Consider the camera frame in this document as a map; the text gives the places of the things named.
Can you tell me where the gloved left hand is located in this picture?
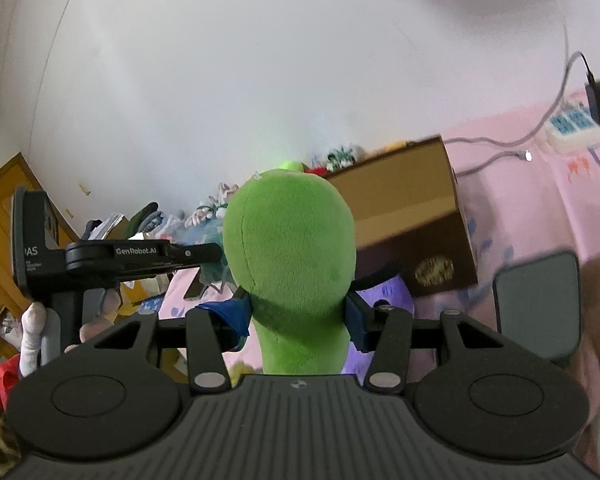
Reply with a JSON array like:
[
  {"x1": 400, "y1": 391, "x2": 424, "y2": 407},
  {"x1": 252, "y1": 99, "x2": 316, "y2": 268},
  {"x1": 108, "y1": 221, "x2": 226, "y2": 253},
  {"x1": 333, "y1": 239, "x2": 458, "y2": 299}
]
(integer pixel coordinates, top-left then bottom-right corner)
[{"x1": 19, "y1": 289, "x2": 122, "y2": 378}]

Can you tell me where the purple tissue pack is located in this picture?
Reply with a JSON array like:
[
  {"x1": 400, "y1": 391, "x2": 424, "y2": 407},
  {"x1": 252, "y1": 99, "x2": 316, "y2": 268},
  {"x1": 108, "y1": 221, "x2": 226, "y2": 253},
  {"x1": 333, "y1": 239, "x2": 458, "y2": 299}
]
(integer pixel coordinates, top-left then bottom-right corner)
[{"x1": 341, "y1": 275, "x2": 415, "y2": 384}]

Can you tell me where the brown cardboard box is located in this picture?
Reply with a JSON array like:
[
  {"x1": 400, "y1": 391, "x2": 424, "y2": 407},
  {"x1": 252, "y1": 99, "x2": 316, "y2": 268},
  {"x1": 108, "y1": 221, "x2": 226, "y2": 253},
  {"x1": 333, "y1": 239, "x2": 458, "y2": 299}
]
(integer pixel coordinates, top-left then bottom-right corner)
[{"x1": 327, "y1": 136, "x2": 478, "y2": 298}]

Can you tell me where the white green plush toy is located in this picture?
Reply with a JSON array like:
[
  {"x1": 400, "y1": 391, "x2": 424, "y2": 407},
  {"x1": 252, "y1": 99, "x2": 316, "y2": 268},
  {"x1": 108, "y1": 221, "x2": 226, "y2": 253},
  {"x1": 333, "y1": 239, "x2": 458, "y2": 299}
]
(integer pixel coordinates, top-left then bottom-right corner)
[{"x1": 184, "y1": 182, "x2": 239, "y2": 228}]

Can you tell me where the grey phone on stand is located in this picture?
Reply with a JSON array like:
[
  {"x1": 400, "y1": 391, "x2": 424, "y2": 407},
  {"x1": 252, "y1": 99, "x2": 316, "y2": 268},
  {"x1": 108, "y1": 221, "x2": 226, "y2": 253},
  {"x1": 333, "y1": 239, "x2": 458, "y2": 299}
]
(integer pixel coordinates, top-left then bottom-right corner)
[{"x1": 492, "y1": 249, "x2": 582, "y2": 364}]

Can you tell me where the red plush toy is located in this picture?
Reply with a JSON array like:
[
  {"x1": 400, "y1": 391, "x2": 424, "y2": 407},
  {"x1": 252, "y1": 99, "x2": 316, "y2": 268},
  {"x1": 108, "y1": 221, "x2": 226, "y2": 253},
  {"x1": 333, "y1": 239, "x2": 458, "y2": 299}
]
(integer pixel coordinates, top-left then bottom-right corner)
[{"x1": 304, "y1": 166, "x2": 329, "y2": 178}]

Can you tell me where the panda plush toy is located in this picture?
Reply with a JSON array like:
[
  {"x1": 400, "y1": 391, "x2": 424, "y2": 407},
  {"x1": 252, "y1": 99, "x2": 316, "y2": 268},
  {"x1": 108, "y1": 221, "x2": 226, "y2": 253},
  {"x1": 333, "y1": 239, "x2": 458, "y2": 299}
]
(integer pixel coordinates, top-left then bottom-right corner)
[{"x1": 325, "y1": 144, "x2": 366, "y2": 172}]

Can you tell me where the green yellow plush dinosaur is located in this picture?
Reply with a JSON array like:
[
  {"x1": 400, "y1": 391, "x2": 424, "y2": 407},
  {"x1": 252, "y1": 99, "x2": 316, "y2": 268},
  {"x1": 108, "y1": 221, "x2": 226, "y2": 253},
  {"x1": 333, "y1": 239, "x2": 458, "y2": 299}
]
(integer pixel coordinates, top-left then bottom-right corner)
[{"x1": 278, "y1": 160, "x2": 306, "y2": 172}]

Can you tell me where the pink patterned bedsheet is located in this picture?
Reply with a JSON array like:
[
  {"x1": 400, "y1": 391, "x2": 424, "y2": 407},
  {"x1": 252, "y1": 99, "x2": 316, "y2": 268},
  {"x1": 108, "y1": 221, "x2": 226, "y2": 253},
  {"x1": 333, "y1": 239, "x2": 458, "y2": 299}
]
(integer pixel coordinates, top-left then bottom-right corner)
[{"x1": 157, "y1": 86, "x2": 600, "y2": 476}]

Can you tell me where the white power strip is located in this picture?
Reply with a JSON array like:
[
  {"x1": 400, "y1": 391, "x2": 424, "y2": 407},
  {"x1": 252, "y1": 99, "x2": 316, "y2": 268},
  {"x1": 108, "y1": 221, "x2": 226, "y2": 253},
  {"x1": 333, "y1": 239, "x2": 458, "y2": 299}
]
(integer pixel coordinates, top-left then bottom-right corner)
[{"x1": 545, "y1": 102, "x2": 600, "y2": 154}]

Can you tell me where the black charging cable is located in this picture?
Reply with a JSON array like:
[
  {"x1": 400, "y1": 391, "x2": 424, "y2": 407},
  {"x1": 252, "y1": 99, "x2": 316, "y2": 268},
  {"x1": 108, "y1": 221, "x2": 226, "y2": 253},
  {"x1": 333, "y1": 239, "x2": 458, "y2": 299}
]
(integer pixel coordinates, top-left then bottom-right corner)
[{"x1": 442, "y1": 52, "x2": 596, "y2": 179}]

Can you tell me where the white wall cable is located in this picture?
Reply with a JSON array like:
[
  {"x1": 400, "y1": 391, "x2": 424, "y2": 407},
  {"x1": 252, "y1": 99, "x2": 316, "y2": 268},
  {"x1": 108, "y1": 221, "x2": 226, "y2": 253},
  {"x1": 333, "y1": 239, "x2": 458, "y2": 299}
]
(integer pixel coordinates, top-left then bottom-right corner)
[{"x1": 542, "y1": 0, "x2": 572, "y2": 61}]

